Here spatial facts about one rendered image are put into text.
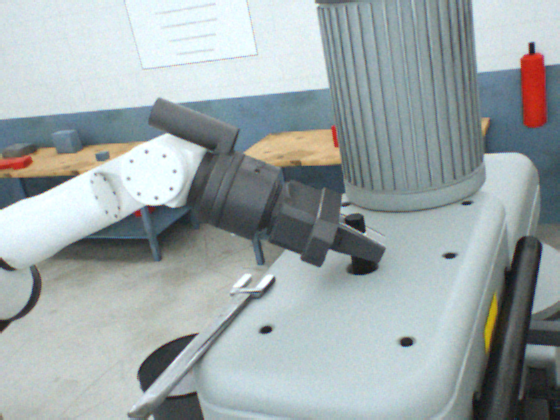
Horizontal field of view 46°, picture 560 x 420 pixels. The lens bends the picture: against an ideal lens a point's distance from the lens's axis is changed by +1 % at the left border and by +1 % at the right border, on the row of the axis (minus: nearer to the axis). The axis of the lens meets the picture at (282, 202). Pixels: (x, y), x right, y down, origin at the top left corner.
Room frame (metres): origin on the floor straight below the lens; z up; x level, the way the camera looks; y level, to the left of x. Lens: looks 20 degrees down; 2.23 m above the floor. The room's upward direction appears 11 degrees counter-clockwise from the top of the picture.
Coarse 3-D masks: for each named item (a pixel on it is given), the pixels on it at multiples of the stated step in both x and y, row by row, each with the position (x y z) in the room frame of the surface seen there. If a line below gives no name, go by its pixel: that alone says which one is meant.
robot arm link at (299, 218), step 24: (240, 168) 0.66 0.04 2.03; (264, 168) 0.67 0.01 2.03; (240, 192) 0.65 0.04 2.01; (264, 192) 0.65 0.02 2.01; (288, 192) 0.66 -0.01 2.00; (312, 192) 0.69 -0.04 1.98; (336, 192) 0.71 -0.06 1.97; (240, 216) 0.64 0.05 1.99; (264, 216) 0.65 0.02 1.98; (288, 216) 0.63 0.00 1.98; (312, 216) 0.63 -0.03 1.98; (336, 216) 0.64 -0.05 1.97; (288, 240) 0.64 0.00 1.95; (312, 240) 0.61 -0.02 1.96; (312, 264) 0.63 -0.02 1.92
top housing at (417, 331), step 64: (384, 256) 0.68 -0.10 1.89; (448, 256) 0.65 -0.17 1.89; (256, 320) 0.59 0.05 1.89; (320, 320) 0.57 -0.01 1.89; (384, 320) 0.54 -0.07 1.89; (448, 320) 0.53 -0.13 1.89; (256, 384) 0.49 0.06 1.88; (320, 384) 0.47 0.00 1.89; (384, 384) 0.45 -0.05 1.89; (448, 384) 0.45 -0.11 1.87
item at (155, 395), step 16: (240, 288) 0.66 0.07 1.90; (256, 288) 0.65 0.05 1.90; (240, 304) 0.62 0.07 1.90; (224, 320) 0.59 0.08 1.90; (208, 336) 0.57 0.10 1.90; (192, 352) 0.55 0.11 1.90; (176, 368) 0.52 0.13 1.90; (160, 384) 0.50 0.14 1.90; (176, 384) 0.51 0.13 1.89; (144, 400) 0.49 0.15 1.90; (160, 400) 0.48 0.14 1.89; (128, 416) 0.47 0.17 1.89; (144, 416) 0.47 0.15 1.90
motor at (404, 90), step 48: (336, 0) 0.82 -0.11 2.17; (384, 0) 0.79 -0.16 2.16; (432, 0) 0.79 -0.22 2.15; (336, 48) 0.84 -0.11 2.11; (384, 48) 0.80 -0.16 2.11; (432, 48) 0.79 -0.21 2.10; (336, 96) 0.86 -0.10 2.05; (384, 96) 0.80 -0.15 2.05; (432, 96) 0.79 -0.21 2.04; (384, 144) 0.80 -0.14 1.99; (432, 144) 0.79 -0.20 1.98; (480, 144) 0.84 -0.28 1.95; (384, 192) 0.81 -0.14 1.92; (432, 192) 0.78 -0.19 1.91
